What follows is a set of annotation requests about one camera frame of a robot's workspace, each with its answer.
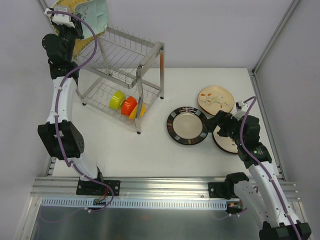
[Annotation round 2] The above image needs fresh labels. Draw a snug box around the woven bamboo tray plate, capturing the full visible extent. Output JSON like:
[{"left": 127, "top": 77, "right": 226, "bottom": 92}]
[{"left": 52, "top": 0, "right": 94, "bottom": 58}]

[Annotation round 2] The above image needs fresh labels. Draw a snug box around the light blue divided plate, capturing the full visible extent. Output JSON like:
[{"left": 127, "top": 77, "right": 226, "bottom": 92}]
[{"left": 74, "top": 0, "right": 109, "bottom": 35}]

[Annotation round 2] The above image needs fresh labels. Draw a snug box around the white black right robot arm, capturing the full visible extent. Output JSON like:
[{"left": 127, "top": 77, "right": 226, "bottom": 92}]
[{"left": 207, "top": 110, "right": 312, "bottom": 240}]

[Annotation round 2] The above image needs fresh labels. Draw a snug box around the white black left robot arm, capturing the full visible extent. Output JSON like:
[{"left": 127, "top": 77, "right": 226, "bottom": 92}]
[{"left": 37, "top": 18, "right": 120, "bottom": 197}]

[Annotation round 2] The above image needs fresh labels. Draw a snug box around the stainless steel dish rack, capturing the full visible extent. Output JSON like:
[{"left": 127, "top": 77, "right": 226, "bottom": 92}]
[{"left": 78, "top": 26, "right": 165, "bottom": 134}]

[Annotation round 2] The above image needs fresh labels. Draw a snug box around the beige leaf round plate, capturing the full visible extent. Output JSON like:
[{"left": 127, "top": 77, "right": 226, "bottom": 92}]
[{"left": 212, "top": 126, "right": 238, "bottom": 155}]

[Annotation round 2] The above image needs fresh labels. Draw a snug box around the black rimmed round plate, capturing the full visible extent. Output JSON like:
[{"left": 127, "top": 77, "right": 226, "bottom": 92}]
[{"left": 166, "top": 106, "right": 209, "bottom": 146}]

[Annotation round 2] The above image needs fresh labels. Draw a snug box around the beige bird round plate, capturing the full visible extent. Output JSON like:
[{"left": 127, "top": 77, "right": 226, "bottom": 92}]
[{"left": 197, "top": 85, "right": 235, "bottom": 116}]

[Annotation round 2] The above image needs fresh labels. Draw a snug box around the yellow bowl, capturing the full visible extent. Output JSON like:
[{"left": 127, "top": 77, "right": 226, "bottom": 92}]
[{"left": 128, "top": 102, "right": 147, "bottom": 120}]

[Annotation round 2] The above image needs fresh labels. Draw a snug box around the lime green bowl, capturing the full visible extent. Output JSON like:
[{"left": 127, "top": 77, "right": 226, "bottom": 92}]
[{"left": 109, "top": 90, "right": 126, "bottom": 110}]

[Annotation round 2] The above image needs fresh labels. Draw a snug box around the orange bowl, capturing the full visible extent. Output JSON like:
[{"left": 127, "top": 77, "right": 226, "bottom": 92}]
[{"left": 121, "top": 96, "right": 138, "bottom": 116}]

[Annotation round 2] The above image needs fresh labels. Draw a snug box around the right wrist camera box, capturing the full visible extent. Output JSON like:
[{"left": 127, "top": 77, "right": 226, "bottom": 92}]
[{"left": 235, "top": 100, "right": 248, "bottom": 113}]

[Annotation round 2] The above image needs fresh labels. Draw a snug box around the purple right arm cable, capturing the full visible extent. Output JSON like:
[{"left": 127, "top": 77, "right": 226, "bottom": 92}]
[{"left": 209, "top": 96, "right": 302, "bottom": 240}]

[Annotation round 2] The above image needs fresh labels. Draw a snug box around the aluminium frame post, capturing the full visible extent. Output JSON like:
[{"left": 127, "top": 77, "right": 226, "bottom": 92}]
[
  {"left": 36, "top": 0, "right": 53, "bottom": 16},
  {"left": 251, "top": 0, "right": 302, "bottom": 76}
]

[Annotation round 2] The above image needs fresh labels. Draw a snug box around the aluminium right frame post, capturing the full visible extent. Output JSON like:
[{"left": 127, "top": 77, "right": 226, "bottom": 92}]
[{"left": 251, "top": 0, "right": 302, "bottom": 76}]

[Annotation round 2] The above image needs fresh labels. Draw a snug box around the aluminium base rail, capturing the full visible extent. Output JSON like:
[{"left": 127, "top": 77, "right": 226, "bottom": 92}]
[{"left": 29, "top": 176, "right": 301, "bottom": 202}]

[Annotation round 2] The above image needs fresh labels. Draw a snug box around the white slotted cable duct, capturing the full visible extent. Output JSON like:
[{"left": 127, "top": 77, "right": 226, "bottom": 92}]
[{"left": 40, "top": 197, "right": 227, "bottom": 211}]

